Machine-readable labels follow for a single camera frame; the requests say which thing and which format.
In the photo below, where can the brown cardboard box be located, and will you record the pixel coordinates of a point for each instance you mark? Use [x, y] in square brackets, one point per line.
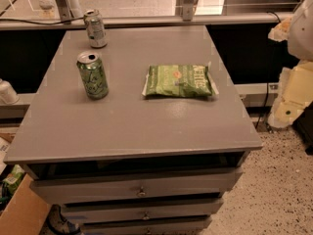
[25, 213]

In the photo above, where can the grey drawer cabinet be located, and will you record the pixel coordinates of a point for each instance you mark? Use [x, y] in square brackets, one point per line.
[125, 164]

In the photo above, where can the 7up soda can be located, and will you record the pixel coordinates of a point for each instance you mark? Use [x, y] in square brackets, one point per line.
[95, 28]

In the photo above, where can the white cylindrical object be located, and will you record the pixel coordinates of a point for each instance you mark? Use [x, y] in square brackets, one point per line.
[7, 93]

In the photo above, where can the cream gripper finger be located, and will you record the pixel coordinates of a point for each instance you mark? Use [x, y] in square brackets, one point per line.
[295, 94]
[281, 31]

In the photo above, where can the green La Croix can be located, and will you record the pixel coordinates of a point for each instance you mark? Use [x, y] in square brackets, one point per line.
[93, 75]

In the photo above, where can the green jalapeno chip bag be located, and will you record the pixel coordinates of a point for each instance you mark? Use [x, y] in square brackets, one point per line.
[183, 81]

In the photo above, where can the green packet in box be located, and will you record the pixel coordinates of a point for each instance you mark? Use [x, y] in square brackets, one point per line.
[14, 179]

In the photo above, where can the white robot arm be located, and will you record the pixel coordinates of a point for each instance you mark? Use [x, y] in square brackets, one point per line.
[300, 41]

